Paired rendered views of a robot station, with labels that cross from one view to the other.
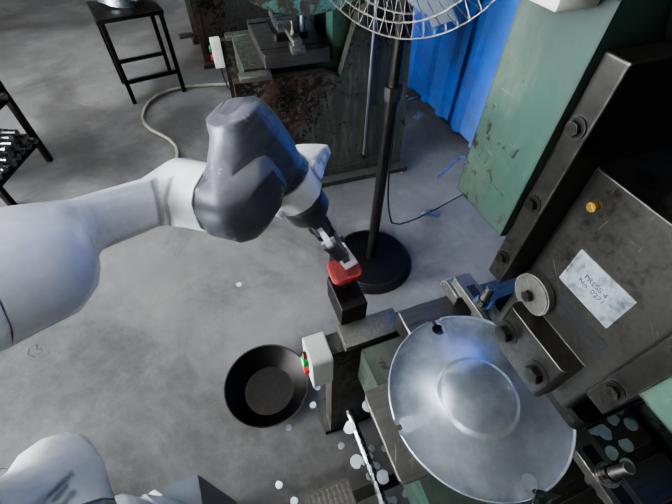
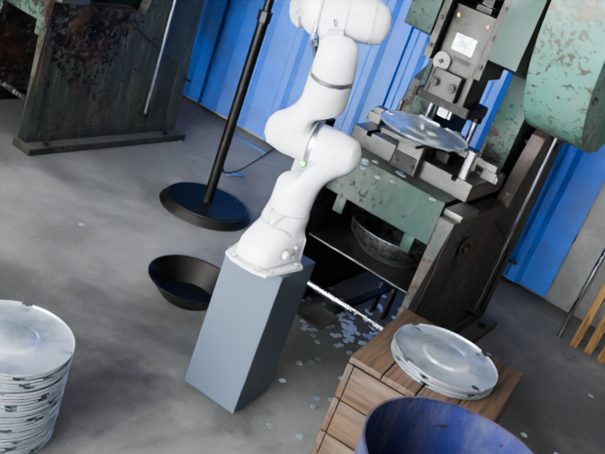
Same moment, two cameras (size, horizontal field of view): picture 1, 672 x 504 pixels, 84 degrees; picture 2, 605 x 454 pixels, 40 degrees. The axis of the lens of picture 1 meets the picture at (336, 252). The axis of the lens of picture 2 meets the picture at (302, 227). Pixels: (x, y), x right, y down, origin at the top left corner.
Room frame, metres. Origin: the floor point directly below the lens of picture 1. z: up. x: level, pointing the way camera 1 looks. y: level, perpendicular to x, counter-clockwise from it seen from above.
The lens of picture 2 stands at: (-1.53, 1.68, 1.42)
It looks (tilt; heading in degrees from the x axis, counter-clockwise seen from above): 23 degrees down; 318
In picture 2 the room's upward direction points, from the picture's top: 20 degrees clockwise
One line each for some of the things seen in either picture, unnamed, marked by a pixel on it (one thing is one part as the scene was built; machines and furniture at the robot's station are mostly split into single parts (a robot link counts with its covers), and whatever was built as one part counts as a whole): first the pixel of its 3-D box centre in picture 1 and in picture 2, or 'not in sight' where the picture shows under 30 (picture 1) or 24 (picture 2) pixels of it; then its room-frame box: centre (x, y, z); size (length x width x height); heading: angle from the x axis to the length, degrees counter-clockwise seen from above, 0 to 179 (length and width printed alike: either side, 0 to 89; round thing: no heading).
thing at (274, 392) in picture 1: (268, 386); (189, 286); (0.49, 0.24, 0.04); 0.30 x 0.30 x 0.07
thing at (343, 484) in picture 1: (408, 473); (352, 303); (0.21, -0.23, 0.14); 0.59 x 0.10 x 0.05; 111
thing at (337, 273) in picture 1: (344, 278); not in sight; (0.48, -0.02, 0.72); 0.07 x 0.06 x 0.08; 111
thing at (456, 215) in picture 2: not in sight; (486, 247); (0.06, -0.58, 0.45); 0.92 x 0.12 x 0.90; 111
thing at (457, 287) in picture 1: (479, 298); (394, 113); (0.42, -0.29, 0.76); 0.17 x 0.06 x 0.10; 21
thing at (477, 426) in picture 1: (478, 395); (423, 130); (0.21, -0.23, 0.78); 0.29 x 0.29 x 0.01
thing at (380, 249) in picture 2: not in sight; (393, 240); (0.26, -0.35, 0.36); 0.34 x 0.34 x 0.10
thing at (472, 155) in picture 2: not in sight; (468, 163); (0.05, -0.30, 0.75); 0.03 x 0.03 x 0.10; 21
